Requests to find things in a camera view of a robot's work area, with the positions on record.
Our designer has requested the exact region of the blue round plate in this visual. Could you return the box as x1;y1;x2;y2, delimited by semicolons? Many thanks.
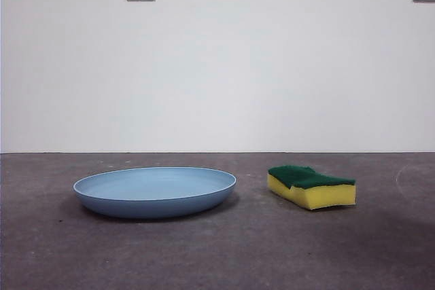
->
73;166;238;219

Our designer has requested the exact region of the yellow sponge with green pad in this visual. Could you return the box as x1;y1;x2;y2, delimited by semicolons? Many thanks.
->
266;165;357;211

